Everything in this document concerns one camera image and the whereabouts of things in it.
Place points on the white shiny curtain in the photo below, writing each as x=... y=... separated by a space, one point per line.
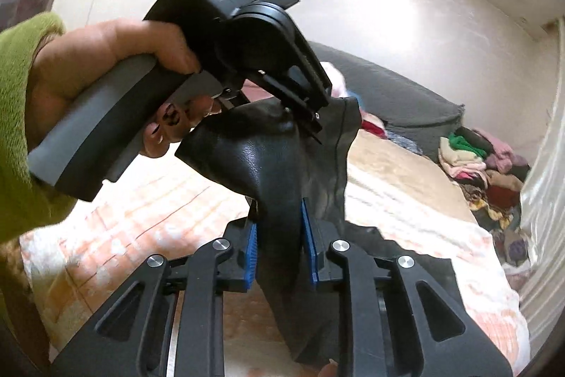
x=545 y=204

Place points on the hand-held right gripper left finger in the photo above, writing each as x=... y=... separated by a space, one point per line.
x=251 y=253

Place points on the pile of colourful clothes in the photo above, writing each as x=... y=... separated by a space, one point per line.
x=485 y=174

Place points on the black leather jacket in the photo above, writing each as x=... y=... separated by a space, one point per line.
x=273 y=165

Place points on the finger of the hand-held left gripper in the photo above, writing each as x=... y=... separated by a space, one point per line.
x=300 y=112
x=282 y=45

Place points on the white orange printed blanket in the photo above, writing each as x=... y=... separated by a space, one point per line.
x=132 y=235

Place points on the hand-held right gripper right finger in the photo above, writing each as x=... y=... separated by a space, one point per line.
x=311 y=249

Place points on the person's left forearm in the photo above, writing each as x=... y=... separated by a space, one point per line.
x=22 y=129

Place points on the person's right hand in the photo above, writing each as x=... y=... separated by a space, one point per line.
x=329 y=370

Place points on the grey knitted cloth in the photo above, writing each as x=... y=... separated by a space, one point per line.
x=406 y=145

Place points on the red pink cloth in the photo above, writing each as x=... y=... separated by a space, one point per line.
x=375 y=125

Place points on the dark grey sofa cushion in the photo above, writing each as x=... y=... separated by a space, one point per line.
x=397 y=94

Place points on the person's left hand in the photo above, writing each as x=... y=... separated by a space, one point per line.
x=97 y=45

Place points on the beige bed sheet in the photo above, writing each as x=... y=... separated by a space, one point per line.
x=397 y=182

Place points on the pink puffer jacket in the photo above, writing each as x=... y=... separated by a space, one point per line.
x=335 y=79

